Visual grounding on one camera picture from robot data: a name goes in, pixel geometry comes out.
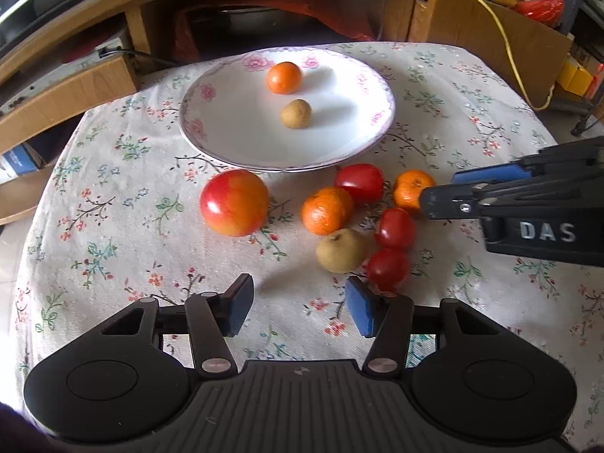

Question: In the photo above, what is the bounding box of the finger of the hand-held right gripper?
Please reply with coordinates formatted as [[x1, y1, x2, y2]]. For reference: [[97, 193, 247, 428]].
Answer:
[[450, 137, 604, 186], [418, 165, 604, 222]]

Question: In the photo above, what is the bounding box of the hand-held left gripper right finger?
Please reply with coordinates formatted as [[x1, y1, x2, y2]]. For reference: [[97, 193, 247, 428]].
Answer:
[[344, 276, 501, 381]]

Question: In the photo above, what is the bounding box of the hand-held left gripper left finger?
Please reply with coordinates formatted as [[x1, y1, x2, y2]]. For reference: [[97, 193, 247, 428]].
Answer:
[[97, 274, 256, 381]]

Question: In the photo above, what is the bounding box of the orange mandarin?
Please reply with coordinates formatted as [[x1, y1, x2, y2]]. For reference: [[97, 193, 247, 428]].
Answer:
[[393, 169, 436, 214], [301, 186, 356, 237]]

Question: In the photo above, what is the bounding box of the red tomato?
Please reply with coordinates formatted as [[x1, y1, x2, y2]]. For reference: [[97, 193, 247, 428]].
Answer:
[[335, 163, 385, 206], [374, 206, 417, 251], [366, 248, 411, 293]]

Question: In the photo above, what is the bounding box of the brown kiwi fruit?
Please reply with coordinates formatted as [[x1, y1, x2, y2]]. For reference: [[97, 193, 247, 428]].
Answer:
[[316, 228, 370, 274]]

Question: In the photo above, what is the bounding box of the red yellow apple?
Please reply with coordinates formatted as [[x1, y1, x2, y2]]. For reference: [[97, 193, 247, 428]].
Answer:
[[199, 169, 270, 237]]

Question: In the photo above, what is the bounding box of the white floral rim plate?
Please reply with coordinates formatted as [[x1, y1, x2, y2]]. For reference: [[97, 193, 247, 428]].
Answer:
[[178, 47, 396, 174]]

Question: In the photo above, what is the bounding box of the yellow box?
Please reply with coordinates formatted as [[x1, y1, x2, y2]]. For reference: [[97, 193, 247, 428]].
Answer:
[[557, 54, 596, 98]]

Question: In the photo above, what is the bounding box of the floral tablecloth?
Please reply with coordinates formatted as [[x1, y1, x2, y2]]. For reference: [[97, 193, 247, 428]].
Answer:
[[12, 42, 604, 439]]

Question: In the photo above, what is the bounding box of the small round tan fruit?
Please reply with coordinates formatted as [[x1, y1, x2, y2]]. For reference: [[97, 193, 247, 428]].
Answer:
[[280, 99, 313, 129]]

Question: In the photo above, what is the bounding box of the red plastic bag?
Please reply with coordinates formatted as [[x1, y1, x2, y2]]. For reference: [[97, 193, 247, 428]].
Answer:
[[513, 0, 565, 25]]

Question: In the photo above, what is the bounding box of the smooth round orange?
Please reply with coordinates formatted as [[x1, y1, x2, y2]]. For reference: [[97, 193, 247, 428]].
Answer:
[[267, 61, 303, 95]]

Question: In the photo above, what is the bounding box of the blue and white box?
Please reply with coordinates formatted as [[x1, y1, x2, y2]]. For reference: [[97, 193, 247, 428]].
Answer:
[[0, 144, 42, 186]]

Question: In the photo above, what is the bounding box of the silver media player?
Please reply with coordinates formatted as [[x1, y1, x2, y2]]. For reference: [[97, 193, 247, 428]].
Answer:
[[0, 28, 130, 116]]

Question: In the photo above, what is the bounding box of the yellow cable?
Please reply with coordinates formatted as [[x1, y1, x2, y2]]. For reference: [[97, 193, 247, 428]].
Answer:
[[450, 0, 558, 111]]

